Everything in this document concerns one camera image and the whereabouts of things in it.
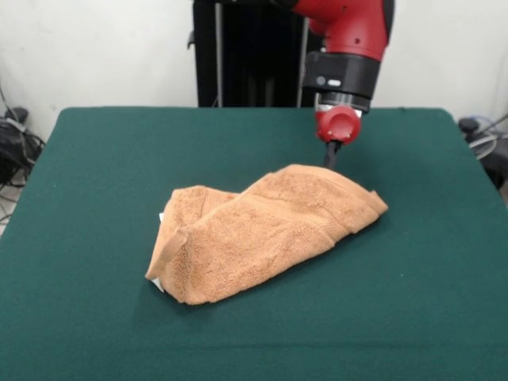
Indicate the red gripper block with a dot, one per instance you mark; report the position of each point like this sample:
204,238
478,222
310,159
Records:
339,125

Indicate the tan terry towel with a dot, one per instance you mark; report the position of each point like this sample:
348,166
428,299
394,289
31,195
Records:
258,246

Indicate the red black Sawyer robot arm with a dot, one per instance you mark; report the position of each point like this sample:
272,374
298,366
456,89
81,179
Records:
349,31

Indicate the dark green table cloth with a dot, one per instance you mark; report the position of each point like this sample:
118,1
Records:
119,158

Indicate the black plug adapter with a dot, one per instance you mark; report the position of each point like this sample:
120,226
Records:
18,114

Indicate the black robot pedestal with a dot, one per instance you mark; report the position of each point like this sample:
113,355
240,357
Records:
246,51

